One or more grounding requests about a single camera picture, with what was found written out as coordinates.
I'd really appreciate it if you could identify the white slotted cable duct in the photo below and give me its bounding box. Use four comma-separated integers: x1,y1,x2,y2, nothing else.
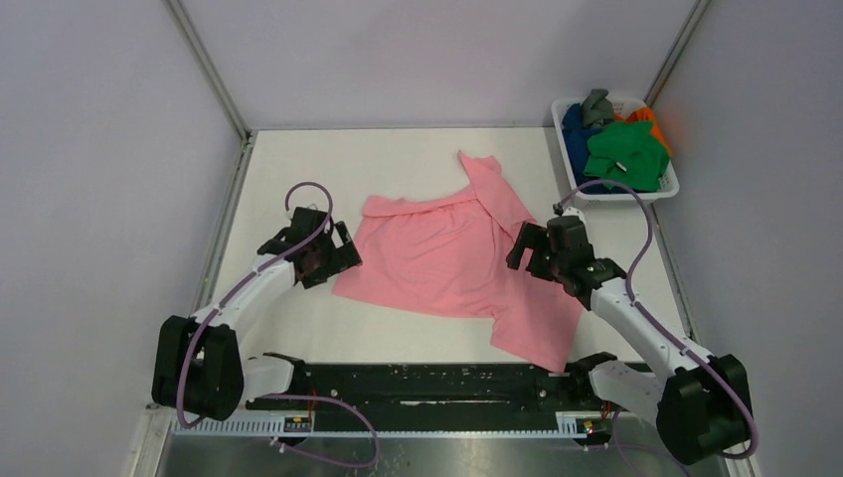
169,412,610,439

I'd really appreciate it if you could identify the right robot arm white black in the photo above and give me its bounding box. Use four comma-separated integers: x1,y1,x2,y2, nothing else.
506,211,759,465

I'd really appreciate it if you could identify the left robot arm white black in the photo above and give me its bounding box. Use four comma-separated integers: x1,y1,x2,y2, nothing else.
151,207,362,421

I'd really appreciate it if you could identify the white plastic laundry basket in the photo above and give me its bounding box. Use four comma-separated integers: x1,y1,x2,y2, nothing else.
550,94,680,209

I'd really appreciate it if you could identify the blue t shirt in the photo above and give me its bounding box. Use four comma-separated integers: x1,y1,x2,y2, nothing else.
563,103,602,185

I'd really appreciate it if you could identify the pink t shirt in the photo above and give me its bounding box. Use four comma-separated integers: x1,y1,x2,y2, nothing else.
333,153,584,373

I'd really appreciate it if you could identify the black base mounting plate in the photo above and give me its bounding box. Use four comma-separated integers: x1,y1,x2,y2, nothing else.
246,363,619,430

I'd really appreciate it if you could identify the orange t shirt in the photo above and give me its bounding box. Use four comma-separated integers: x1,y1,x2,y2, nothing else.
614,106,673,157

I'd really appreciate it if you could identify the grey t shirt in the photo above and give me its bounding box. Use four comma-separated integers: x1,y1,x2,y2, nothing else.
581,88,614,129

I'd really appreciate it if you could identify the green t shirt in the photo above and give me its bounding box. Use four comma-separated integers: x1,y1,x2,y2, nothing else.
584,121,670,193

